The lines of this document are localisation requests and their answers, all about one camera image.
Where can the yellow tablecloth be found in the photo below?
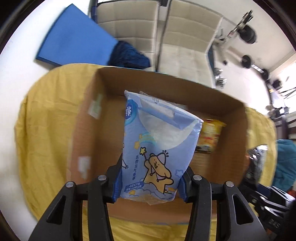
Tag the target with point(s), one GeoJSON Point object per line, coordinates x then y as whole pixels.
{"type": "Point", "coordinates": [71, 211]}

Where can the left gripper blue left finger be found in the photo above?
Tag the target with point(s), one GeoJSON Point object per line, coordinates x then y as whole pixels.
{"type": "Point", "coordinates": [117, 184]}

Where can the teal bean bag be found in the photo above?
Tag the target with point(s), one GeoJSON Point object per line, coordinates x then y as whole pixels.
{"type": "Point", "coordinates": [284, 176]}

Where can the black snack bag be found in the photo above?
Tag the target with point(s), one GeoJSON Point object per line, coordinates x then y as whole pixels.
{"type": "Point", "coordinates": [256, 158]}

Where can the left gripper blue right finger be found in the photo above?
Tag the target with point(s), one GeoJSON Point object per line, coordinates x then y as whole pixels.
{"type": "Point", "coordinates": [185, 186]}

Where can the black blue weight bench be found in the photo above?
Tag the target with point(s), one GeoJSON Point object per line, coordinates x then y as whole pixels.
{"type": "Point", "coordinates": [211, 61]}

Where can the yellow guoba snack bag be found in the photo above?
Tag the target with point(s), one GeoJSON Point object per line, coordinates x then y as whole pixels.
{"type": "Point", "coordinates": [209, 135]}

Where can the blue cartoon tissue pack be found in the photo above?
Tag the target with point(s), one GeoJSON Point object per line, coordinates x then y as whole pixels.
{"type": "Point", "coordinates": [160, 139]}

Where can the dark blue crumpled cloth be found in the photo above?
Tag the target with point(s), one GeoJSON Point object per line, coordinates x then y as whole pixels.
{"type": "Point", "coordinates": [124, 55]}

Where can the left white padded chair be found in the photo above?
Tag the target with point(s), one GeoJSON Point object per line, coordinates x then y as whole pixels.
{"type": "Point", "coordinates": [135, 22]}

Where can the chrome dumbbell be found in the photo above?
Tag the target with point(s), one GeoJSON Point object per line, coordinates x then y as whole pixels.
{"type": "Point", "coordinates": [219, 79]}

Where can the blue foam mat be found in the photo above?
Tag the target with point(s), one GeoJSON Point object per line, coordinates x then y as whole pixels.
{"type": "Point", "coordinates": [75, 38]}

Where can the open cardboard box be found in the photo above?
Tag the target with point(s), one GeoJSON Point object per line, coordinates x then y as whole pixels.
{"type": "Point", "coordinates": [97, 140]}

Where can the white barbell rack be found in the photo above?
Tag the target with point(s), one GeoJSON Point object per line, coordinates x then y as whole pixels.
{"type": "Point", "coordinates": [223, 42]}

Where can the floor barbell with plates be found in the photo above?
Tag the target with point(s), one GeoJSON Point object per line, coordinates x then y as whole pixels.
{"type": "Point", "coordinates": [246, 62]}

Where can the right white padded chair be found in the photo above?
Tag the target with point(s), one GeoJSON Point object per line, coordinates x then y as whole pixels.
{"type": "Point", "coordinates": [189, 32]}

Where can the racked barbell with plates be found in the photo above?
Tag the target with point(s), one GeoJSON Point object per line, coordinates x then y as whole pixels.
{"type": "Point", "coordinates": [247, 33]}

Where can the white padded chair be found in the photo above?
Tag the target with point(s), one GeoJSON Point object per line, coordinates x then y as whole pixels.
{"type": "Point", "coordinates": [189, 32]}
{"type": "Point", "coordinates": [135, 22]}

